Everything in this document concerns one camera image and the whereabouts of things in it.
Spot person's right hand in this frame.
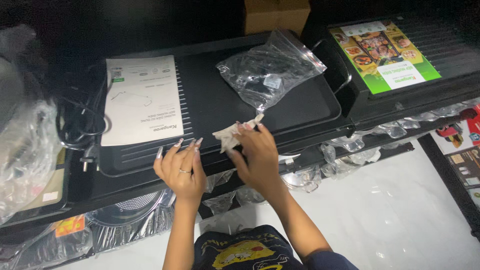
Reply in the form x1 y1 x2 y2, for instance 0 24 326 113
226 121 286 193

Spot person's left hand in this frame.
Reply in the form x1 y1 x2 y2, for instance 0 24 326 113
153 137 207 202

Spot beige wiping cloth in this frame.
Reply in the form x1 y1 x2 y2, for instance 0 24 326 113
212 113 265 154

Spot black electric grill pan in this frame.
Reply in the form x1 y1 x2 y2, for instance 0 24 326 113
98 33 355 178

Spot clear plastic zip bag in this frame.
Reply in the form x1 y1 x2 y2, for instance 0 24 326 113
215 28 328 113

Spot white instruction booklet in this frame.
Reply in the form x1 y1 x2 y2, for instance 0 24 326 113
100 55 185 147

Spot brown cardboard box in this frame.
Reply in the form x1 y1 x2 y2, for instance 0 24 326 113
244 0 312 37

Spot dark blue printed shirt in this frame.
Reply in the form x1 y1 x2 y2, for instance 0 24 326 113
192 224 361 270

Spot plastic wrapped round pan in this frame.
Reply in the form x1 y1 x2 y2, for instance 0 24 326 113
85 188 178 253

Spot green food picture leaflet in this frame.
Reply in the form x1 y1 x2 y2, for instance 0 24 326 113
329 20 442 95

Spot orange price label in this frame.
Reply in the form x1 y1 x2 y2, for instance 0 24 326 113
55 215 86 238

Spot black ribbed electric grill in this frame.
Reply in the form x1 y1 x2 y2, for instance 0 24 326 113
304 13 480 126

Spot colourful product boxes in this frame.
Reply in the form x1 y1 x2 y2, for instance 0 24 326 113
430 104 480 211

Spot clear plastic wrapped appliance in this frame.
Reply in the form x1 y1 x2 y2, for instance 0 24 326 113
0 24 62 226

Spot black power cable with plug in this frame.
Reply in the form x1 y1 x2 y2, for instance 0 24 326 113
55 64 113 173

